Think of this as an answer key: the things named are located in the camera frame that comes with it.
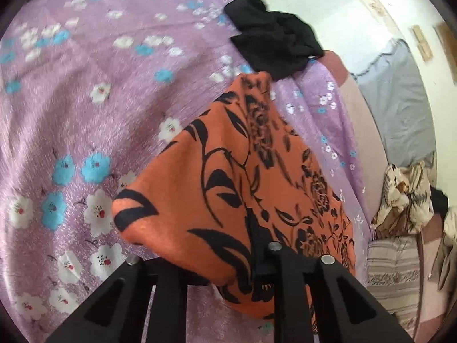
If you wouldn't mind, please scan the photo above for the striped beige rug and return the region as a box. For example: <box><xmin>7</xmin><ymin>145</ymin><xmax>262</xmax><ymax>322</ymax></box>
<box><xmin>366</xmin><ymin>234</ymin><xmax>424</xmax><ymax>336</ymax></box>

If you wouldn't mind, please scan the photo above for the beige light switch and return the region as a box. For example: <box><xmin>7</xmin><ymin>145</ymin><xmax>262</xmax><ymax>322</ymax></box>
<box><xmin>410</xmin><ymin>25</ymin><xmax>433</xmax><ymax>61</ymax></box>

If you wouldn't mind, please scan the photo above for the cream floral crumpled cloth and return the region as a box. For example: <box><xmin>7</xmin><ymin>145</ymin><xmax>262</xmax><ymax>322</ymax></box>
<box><xmin>371</xmin><ymin>161</ymin><xmax>434</xmax><ymax>236</ymax></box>

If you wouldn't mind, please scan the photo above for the purple floral bedsheet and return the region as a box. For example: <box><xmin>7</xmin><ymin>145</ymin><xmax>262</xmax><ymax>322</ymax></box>
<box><xmin>0</xmin><ymin>0</ymin><xmax>375</xmax><ymax>343</ymax></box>

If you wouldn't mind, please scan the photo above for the grey cloth on floor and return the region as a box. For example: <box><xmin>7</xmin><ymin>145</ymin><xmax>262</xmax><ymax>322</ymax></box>
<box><xmin>352</xmin><ymin>37</ymin><xmax>438</xmax><ymax>167</ymax></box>

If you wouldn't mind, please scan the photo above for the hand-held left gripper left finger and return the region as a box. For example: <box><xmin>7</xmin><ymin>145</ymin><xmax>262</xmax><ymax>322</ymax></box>
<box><xmin>45</xmin><ymin>257</ymin><xmax>190</xmax><ymax>343</ymax></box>

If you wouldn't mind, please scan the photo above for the pink sofa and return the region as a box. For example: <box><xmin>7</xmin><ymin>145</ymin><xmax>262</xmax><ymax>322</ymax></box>
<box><xmin>323</xmin><ymin>51</ymin><xmax>457</xmax><ymax>343</ymax></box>

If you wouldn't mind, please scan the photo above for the black crumpled garment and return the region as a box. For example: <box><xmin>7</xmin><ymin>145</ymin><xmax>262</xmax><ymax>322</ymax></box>
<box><xmin>224</xmin><ymin>0</ymin><xmax>325</xmax><ymax>81</ymax></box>

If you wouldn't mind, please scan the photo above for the brown cloth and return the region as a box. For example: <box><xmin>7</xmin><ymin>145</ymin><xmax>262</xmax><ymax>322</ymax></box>
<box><xmin>375</xmin><ymin>204</ymin><xmax>415</xmax><ymax>238</ymax></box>

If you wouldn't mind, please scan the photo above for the orange black floral shirt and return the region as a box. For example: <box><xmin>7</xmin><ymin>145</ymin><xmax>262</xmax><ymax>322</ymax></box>
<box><xmin>111</xmin><ymin>72</ymin><xmax>358</xmax><ymax>336</ymax></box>

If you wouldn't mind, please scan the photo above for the white floral cloth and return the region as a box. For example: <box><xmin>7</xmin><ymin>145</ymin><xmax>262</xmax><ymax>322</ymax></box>
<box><xmin>443</xmin><ymin>205</ymin><xmax>457</xmax><ymax>245</ymax></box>

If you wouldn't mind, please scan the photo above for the framed wall plaque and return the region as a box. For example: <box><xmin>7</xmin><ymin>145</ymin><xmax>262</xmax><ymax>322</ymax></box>
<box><xmin>434</xmin><ymin>21</ymin><xmax>457</xmax><ymax>58</ymax></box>

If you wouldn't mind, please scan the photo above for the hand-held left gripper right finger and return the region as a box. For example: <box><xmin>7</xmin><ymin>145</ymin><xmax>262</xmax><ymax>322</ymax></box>
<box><xmin>252</xmin><ymin>222</ymin><xmax>416</xmax><ymax>343</ymax></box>

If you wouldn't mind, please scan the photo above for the beige towel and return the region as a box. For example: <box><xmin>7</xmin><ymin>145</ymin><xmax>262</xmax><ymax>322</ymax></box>
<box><xmin>430</xmin><ymin>236</ymin><xmax>457</xmax><ymax>292</ymax></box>

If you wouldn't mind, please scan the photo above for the black cloth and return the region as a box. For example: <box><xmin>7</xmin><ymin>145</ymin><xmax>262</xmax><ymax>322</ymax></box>
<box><xmin>430</xmin><ymin>186</ymin><xmax>450</xmax><ymax>222</ymax></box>

